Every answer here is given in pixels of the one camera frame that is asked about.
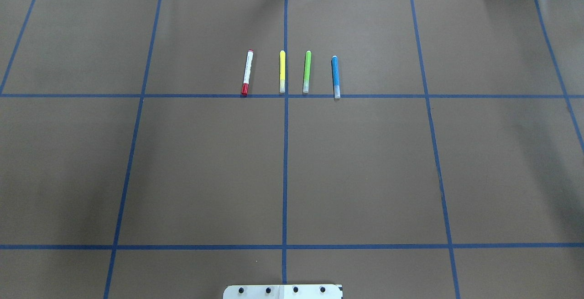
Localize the blue marker pen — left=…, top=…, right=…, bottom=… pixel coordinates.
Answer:
left=331, top=55, right=341, bottom=100

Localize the red marker pen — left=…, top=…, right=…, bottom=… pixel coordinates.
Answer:
left=240, top=49, right=254, bottom=96

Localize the yellow highlighter pen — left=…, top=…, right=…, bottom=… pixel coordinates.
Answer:
left=279, top=50, right=286, bottom=94

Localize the green highlighter pen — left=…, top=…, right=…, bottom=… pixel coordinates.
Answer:
left=302, top=51, right=312, bottom=94

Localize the brown paper table mat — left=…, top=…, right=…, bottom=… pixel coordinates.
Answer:
left=1, top=0, right=583, bottom=299

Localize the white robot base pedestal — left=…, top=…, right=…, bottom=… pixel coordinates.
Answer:
left=223, top=284, right=344, bottom=299

